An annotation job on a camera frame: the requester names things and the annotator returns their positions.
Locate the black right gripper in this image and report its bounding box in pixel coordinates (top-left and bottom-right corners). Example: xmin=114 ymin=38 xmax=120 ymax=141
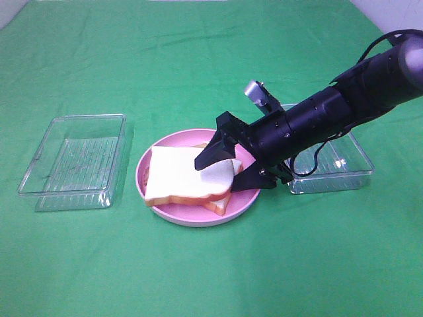
xmin=194 ymin=87 xmax=353 ymax=192

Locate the bread slice from tray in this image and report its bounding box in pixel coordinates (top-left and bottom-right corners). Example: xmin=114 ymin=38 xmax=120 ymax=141
xmin=196 ymin=158 xmax=244 ymax=216

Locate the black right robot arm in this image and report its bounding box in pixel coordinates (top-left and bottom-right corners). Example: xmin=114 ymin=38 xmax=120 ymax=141
xmin=194 ymin=29 xmax=422 ymax=192

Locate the right clear plastic tray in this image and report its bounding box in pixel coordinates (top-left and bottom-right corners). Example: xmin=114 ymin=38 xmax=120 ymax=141
xmin=288 ymin=133 xmax=375 ymax=194

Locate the clear plastic tray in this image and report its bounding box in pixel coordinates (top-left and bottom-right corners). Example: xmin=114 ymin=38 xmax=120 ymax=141
xmin=17 ymin=114 xmax=126 ymax=212
xmin=288 ymin=133 xmax=375 ymax=194

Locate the left clear plastic tray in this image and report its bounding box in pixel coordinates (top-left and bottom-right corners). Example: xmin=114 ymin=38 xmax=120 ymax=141
xmin=17 ymin=114 xmax=126 ymax=212

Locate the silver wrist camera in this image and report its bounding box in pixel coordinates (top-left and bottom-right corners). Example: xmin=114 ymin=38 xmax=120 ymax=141
xmin=244 ymin=81 xmax=282 ymax=115

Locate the black cable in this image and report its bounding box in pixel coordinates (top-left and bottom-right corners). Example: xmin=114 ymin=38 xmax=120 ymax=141
xmin=289 ymin=28 xmax=423 ymax=176

